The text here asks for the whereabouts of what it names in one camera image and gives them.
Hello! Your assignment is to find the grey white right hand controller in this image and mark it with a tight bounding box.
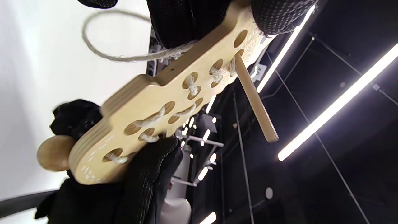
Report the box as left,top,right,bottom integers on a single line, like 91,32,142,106
160,198,192,224

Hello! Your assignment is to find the person's left hand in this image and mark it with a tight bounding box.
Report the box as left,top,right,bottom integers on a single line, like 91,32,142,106
77,0,317,49

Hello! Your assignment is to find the person's right hand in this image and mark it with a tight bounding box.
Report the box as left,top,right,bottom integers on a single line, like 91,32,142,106
34,100,184,224

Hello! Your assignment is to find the wooden crocodile lacing toy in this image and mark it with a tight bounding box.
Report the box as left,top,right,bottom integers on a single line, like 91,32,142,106
68,0,277,185

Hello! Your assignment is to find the white rope with wooden needle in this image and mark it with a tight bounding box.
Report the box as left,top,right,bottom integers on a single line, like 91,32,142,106
37,9,279,172

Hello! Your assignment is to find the long white ceiling light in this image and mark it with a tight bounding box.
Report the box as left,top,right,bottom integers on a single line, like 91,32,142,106
257,5,316,93
278,44,398,161

